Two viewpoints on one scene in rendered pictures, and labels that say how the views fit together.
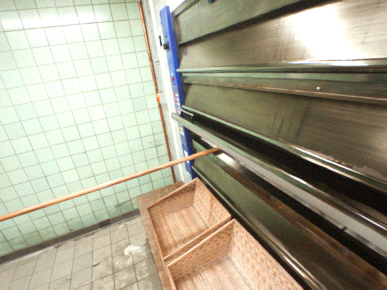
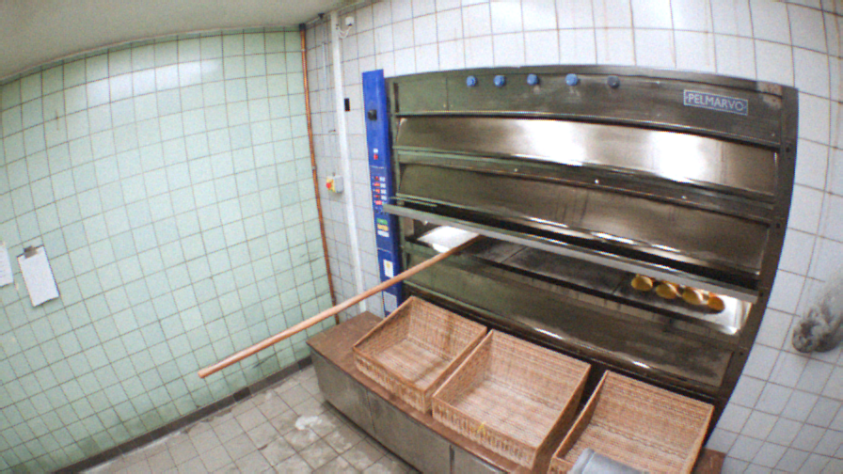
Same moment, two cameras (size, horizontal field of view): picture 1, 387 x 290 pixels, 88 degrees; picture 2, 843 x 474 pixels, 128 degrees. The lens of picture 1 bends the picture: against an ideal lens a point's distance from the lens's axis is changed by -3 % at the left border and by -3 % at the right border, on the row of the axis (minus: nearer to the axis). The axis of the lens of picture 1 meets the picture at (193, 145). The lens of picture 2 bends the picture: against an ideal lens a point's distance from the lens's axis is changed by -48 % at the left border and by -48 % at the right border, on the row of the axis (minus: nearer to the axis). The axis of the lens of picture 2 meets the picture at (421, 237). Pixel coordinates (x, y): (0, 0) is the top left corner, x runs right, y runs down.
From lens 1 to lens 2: 91 cm
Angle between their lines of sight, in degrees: 23
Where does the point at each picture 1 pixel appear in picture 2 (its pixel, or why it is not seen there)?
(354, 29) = (618, 148)
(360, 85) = (624, 182)
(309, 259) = (588, 330)
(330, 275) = (606, 335)
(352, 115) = (619, 201)
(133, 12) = (293, 64)
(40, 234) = (159, 413)
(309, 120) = (590, 206)
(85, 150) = (212, 274)
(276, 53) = (561, 150)
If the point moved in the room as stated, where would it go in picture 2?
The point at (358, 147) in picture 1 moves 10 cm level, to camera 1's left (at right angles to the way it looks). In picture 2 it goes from (626, 223) to (611, 228)
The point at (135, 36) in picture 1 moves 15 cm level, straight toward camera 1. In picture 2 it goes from (292, 94) to (298, 92)
